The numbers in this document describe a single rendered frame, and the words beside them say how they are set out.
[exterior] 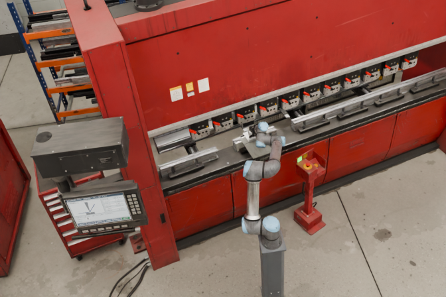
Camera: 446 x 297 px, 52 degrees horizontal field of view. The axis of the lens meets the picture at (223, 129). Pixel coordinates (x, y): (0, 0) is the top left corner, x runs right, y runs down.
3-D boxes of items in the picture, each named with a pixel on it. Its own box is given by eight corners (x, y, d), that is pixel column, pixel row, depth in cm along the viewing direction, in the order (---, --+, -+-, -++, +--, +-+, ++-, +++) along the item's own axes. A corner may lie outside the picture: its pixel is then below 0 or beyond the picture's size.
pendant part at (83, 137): (73, 246, 308) (28, 156, 251) (77, 217, 326) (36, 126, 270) (149, 235, 309) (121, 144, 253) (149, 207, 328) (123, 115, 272)
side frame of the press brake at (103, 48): (153, 271, 414) (81, 51, 262) (131, 204, 475) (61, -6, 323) (180, 260, 420) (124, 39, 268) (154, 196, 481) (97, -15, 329)
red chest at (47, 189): (75, 268, 423) (38, 197, 357) (68, 227, 459) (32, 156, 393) (128, 247, 435) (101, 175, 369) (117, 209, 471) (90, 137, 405)
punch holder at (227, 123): (216, 132, 370) (214, 117, 359) (212, 126, 376) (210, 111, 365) (233, 126, 374) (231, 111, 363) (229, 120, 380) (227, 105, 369)
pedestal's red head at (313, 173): (308, 183, 390) (309, 169, 378) (295, 173, 400) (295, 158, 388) (325, 172, 398) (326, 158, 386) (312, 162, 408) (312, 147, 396)
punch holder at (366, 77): (364, 83, 403) (366, 67, 393) (358, 78, 410) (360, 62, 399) (378, 78, 407) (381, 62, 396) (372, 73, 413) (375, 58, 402)
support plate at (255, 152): (253, 159, 371) (253, 158, 370) (239, 139, 389) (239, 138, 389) (273, 152, 375) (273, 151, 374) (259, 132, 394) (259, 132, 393)
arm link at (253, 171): (261, 238, 323) (264, 164, 310) (240, 236, 326) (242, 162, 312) (263, 231, 334) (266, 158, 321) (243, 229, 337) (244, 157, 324)
